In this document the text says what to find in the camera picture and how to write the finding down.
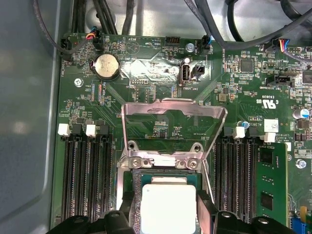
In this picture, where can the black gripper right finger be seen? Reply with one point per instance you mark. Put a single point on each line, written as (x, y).
(207, 214)

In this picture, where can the internal USB port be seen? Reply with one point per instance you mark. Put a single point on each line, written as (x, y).
(185, 74)

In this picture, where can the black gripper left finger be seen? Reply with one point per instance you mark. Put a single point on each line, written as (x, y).
(122, 219)

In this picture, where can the green RAM stick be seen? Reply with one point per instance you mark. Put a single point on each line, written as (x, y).
(278, 182)

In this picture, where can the black RAM slot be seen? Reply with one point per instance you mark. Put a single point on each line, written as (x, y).
(234, 175)
(248, 175)
(66, 175)
(106, 175)
(78, 175)
(92, 175)
(221, 175)

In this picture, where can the silver board screw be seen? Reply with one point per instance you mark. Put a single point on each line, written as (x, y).
(301, 164)
(78, 82)
(189, 47)

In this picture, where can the silver topped CPU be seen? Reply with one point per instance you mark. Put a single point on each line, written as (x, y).
(168, 207)

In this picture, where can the metal socket cover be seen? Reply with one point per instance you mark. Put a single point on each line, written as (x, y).
(170, 106)

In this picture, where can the CPU socket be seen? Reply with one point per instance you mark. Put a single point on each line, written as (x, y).
(195, 147)

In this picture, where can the metal locking lever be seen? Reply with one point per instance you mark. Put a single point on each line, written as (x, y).
(209, 182)
(119, 190)

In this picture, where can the green motherboard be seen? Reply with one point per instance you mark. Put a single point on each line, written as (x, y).
(219, 80)

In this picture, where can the black open PC case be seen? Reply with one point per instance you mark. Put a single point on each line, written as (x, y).
(24, 122)

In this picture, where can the silver coin cell battery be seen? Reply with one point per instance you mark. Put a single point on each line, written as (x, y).
(106, 64)

